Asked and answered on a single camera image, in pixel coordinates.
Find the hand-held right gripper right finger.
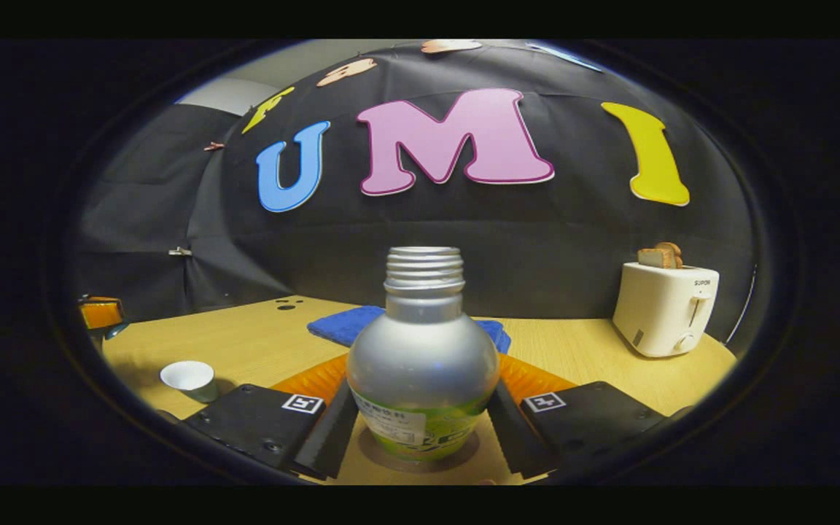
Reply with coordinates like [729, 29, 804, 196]
[487, 355, 665, 478]

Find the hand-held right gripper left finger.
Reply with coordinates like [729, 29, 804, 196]
[183, 355, 359, 481]

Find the white teacup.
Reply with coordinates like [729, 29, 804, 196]
[160, 360, 218, 404]

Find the silver water bottle green label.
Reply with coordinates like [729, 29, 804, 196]
[347, 246, 500, 462]

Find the blue towel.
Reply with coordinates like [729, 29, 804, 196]
[307, 306, 512, 354]

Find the white toaster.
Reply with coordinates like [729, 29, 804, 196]
[612, 262, 720, 358]

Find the black backdrop cloth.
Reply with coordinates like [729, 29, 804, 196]
[74, 40, 756, 325]

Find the toast slice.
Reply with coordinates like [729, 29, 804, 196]
[637, 242, 684, 270]

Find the white toaster cable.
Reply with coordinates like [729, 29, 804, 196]
[725, 266, 756, 343]

